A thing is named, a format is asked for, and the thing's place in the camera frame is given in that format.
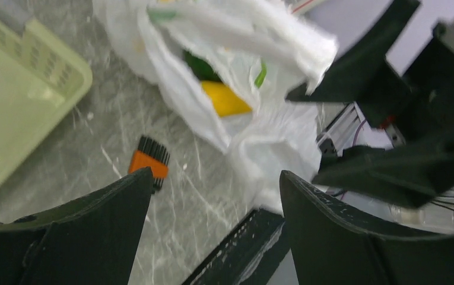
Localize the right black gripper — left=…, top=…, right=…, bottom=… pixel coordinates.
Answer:
left=286, top=0, right=454, bottom=208

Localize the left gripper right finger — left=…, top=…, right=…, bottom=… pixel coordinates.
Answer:
left=280, top=170, right=454, bottom=284

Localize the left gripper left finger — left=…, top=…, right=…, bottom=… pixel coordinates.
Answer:
left=0, top=168, right=153, bottom=284

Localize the white plastic bag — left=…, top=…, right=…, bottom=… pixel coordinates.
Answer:
left=93, top=1, right=338, bottom=213

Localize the yellow fake fruit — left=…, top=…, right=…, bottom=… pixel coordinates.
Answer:
left=201, top=81, right=252, bottom=117

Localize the green fake fruit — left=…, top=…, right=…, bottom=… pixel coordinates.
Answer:
left=183, top=50, right=222, bottom=82

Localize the orange black brush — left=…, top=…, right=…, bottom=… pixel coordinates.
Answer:
left=128, top=135, right=170, bottom=194

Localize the pale green plastic basket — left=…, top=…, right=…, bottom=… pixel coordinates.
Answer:
left=0, top=1, right=93, bottom=186

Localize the aluminium frame rail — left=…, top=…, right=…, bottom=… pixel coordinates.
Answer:
left=318, top=103, right=367, bottom=156

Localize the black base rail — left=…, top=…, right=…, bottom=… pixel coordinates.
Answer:
left=183, top=208, right=290, bottom=284

